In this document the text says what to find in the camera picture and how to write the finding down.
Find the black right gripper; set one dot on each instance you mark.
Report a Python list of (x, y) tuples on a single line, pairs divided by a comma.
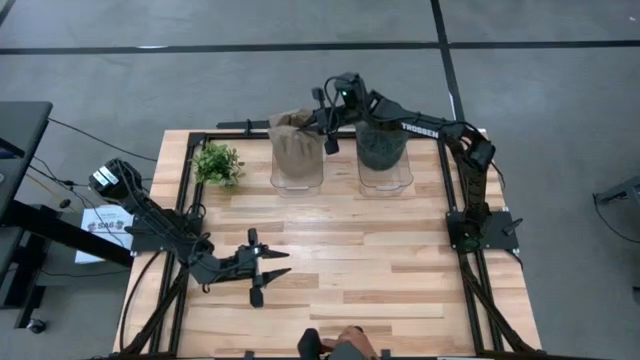
[(350, 117)]

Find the black aluminium table frame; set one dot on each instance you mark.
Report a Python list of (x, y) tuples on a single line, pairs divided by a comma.
[(480, 300)]

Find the grey equipment base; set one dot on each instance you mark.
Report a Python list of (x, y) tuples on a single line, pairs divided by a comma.
[(622, 192)]

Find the black rounded object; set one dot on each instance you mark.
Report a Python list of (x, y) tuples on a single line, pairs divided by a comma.
[(310, 345)]

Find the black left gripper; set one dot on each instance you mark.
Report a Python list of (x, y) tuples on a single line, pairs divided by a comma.
[(235, 267)]

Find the black caster wheel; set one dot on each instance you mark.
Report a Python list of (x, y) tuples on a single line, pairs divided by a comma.
[(36, 326)]

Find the white printed paper sheet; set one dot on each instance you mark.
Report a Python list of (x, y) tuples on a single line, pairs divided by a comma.
[(100, 235)]

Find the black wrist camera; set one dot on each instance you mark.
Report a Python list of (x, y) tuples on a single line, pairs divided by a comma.
[(350, 90), (250, 252)]

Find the small green potted plant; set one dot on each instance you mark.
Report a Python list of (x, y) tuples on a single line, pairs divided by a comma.
[(217, 165)]

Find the person's hand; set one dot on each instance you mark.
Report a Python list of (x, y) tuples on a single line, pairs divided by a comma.
[(352, 342)]

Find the clear plastic bin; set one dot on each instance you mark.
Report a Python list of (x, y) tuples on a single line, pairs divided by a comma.
[(385, 185), (297, 187)]

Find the black desk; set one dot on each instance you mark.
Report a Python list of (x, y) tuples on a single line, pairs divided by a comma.
[(20, 130)]

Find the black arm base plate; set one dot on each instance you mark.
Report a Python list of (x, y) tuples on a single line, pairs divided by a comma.
[(502, 230), (150, 237)]

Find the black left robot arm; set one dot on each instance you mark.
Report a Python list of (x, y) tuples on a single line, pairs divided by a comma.
[(150, 210)]

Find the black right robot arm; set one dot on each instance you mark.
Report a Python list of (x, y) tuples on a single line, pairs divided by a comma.
[(475, 175)]

